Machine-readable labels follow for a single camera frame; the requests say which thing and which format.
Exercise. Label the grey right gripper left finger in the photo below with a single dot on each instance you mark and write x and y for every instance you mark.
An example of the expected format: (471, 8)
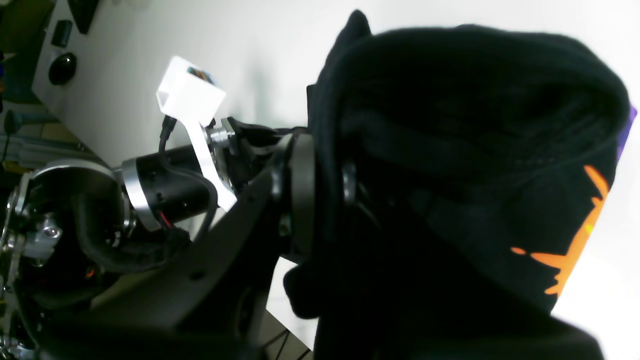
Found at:
(220, 283)

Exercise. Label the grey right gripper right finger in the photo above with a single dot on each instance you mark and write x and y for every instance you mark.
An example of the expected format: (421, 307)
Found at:
(349, 183)

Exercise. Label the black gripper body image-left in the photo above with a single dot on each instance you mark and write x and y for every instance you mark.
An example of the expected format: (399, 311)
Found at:
(241, 150)

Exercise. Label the black T-shirt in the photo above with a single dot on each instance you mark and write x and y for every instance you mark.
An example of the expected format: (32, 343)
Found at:
(482, 156)

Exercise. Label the black computer mouse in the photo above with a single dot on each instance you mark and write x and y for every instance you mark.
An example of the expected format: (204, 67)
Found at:
(62, 69)

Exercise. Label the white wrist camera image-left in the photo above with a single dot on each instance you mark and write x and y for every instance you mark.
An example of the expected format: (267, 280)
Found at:
(189, 94)

